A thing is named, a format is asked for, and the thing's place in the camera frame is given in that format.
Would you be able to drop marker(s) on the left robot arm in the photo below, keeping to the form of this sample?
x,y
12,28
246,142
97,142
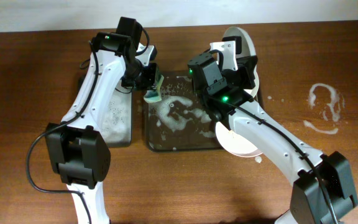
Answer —
x,y
77,151

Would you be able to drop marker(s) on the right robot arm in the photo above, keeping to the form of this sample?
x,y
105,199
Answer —
x,y
323,189

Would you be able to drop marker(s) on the black soapy water tray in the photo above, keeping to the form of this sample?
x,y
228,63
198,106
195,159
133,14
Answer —
x,y
109,112

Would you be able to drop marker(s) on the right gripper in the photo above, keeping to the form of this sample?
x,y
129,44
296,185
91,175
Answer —
x,y
248,73

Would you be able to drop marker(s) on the green yellow sponge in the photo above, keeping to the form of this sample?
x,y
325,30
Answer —
x,y
153,96

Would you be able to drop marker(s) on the pale blue plate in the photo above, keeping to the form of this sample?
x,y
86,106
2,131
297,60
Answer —
x,y
247,45

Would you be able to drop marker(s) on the cream plate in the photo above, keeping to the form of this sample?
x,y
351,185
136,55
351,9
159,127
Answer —
x,y
253,92

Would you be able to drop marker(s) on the white plate lower right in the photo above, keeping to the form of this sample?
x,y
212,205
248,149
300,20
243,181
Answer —
x,y
235,143

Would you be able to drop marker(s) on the dark brown serving tray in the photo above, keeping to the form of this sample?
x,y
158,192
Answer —
x,y
178,122

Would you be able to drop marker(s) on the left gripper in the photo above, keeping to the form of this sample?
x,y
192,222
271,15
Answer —
x,y
153,76

